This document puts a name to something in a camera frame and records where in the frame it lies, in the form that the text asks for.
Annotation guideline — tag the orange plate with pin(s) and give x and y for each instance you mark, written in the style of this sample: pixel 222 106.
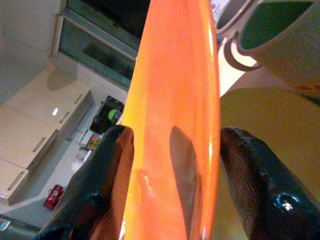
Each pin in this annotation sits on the orange plate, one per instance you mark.
pixel 165 87

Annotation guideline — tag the grey cup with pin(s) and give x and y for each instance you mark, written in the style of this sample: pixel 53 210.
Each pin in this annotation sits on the grey cup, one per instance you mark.
pixel 232 17

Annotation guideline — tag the small red object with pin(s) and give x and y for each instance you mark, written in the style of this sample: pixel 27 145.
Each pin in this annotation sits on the small red object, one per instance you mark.
pixel 53 196

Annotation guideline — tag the yellow plate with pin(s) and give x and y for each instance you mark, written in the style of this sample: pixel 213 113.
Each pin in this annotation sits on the yellow plate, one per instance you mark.
pixel 270 115

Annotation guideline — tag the black kitchen appliance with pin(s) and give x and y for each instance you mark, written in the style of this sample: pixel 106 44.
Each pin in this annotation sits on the black kitchen appliance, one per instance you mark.
pixel 107 116

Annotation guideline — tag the cream kitchen cabinets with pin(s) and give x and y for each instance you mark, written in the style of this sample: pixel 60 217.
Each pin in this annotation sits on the cream kitchen cabinets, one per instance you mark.
pixel 37 130

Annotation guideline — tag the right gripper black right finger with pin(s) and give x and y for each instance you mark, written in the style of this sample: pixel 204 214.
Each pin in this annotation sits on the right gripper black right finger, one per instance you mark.
pixel 262 190

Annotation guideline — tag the window with white frame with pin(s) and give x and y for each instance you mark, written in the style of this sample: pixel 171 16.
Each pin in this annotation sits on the window with white frame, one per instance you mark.
pixel 100 45

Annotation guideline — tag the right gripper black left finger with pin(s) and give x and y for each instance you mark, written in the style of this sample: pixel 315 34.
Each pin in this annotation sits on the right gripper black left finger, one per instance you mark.
pixel 100 175

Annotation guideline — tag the white mug with green inside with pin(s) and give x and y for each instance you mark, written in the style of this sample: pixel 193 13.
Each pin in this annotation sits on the white mug with green inside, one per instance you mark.
pixel 287 45

